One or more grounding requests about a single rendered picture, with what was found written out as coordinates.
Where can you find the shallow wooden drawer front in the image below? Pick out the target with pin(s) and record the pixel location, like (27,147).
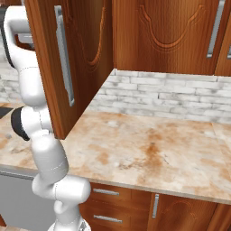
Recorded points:
(126,194)

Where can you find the grey dishwasher front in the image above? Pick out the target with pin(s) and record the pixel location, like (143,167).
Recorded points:
(18,201)

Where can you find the narrow wooden wall cabinet door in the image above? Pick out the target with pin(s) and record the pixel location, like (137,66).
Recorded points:
(225,64)

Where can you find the deep wooden drawer front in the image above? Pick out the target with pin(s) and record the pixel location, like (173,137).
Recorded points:
(90,210)

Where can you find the large wooden cabinet door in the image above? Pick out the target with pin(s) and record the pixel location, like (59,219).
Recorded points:
(87,45)

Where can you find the dark flat worktop fitting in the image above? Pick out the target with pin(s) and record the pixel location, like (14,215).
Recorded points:
(4,112)

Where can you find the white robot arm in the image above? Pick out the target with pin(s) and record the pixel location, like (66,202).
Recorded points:
(48,156)

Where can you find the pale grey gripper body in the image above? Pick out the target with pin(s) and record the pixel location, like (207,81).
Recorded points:
(25,38)

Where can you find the plain wooden base cabinet door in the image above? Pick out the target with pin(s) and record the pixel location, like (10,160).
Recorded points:
(222,219)

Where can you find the carved wooden wall cabinet door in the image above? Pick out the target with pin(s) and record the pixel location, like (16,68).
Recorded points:
(168,33)

